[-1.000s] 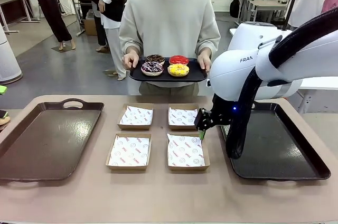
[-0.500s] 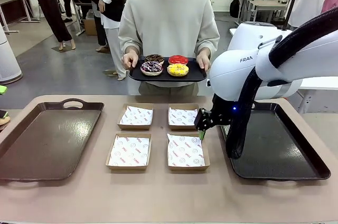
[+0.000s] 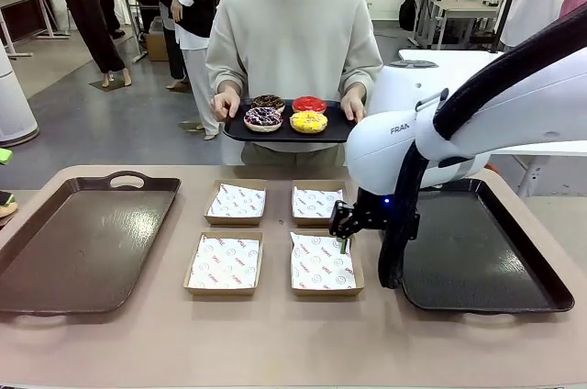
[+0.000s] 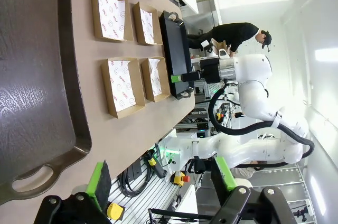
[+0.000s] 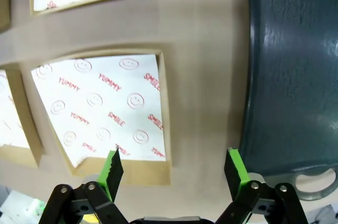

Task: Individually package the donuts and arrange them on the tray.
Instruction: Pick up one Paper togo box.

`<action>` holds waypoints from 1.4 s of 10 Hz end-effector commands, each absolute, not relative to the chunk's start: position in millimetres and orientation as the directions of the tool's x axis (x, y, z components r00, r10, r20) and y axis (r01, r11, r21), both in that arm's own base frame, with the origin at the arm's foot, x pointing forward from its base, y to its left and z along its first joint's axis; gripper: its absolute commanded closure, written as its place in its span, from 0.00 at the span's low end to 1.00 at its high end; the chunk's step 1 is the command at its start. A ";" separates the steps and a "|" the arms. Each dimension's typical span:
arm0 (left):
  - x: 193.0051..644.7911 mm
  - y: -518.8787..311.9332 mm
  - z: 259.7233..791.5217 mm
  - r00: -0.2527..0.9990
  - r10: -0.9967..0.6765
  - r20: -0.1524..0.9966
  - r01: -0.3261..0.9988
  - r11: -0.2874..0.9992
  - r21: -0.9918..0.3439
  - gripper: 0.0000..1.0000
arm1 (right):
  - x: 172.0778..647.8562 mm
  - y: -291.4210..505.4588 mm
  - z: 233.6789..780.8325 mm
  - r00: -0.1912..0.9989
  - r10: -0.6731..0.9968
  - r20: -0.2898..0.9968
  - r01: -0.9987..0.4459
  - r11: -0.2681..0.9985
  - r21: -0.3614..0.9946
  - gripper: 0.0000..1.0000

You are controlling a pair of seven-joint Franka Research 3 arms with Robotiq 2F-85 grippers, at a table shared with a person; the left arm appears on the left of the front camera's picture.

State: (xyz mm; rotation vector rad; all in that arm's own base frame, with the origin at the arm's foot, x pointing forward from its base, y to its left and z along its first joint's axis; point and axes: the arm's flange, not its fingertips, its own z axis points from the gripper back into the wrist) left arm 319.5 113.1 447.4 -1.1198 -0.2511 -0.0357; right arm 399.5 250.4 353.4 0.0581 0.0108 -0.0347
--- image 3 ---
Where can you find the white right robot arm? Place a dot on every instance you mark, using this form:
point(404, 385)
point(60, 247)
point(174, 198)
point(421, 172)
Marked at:
point(380, 146)

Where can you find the square mannequin base plate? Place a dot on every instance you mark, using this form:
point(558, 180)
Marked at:
point(190, 126)
point(98, 86)

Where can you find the person's right forearm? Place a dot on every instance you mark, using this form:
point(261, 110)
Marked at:
point(227, 72)

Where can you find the tan flat object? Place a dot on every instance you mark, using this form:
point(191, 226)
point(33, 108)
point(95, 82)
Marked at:
point(8, 212)

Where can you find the mannequin in black jacket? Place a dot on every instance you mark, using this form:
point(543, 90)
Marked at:
point(195, 3)

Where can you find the printed white paper liner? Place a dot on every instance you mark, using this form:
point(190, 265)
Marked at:
point(321, 265)
point(314, 203)
point(224, 263)
point(236, 201)

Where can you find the person's right hand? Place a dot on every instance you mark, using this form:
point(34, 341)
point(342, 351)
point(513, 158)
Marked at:
point(227, 105)

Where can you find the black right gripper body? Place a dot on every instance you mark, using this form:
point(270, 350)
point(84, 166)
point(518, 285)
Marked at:
point(373, 212)

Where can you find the kraft paper box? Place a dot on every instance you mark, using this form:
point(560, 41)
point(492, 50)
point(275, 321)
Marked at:
point(325, 292)
point(234, 222)
point(312, 222)
point(222, 293)

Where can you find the mannequin in black trousers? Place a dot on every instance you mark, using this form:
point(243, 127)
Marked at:
point(91, 17)

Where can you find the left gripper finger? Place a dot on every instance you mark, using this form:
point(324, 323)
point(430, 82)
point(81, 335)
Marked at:
point(5, 198)
point(4, 156)

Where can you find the brown cardboard carton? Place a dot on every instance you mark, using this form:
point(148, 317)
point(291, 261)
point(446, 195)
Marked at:
point(156, 45)

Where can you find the red glazed donut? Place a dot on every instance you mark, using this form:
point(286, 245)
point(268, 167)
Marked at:
point(302, 106)

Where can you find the pink hanging garment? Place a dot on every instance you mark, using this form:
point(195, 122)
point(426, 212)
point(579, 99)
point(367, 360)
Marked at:
point(575, 1)

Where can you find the dark donut with white drizzle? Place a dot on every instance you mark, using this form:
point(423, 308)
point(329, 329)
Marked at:
point(254, 120)

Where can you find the brown chocolate sprinkle donut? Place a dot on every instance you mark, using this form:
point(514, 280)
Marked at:
point(275, 102)

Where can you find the person in beige sweater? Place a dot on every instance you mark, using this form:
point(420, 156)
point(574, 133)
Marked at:
point(293, 40)

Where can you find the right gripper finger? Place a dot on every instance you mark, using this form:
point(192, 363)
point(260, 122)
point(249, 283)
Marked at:
point(338, 219)
point(354, 224)

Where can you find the yellow glazed donut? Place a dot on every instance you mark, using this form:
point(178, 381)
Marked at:
point(300, 123)

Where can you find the person's left forearm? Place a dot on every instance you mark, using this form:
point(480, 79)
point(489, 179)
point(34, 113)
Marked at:
point(360, 72)

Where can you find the person's left hand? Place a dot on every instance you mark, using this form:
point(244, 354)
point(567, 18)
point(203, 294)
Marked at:
point(354, 105)

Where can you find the black backpack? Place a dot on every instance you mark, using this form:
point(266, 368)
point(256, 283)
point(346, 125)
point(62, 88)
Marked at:
point(407, 15)

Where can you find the long grey workbench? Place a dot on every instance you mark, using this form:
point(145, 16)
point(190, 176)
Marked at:
point(463, 10)

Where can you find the white cylindrical air purifier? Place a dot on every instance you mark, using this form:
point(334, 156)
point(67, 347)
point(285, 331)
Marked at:
point(16, 104)

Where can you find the mannequin in dark grey clothes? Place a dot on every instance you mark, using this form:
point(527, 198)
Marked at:
point(172, 49)

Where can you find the black stand pole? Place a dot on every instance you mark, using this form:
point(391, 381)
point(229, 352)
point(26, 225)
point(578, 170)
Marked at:
point(509, 3)

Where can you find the red round stool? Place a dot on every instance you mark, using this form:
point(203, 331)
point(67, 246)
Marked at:
point(493, 168)

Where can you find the black serving tray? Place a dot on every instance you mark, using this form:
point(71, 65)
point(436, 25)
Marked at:
point(284, 136)

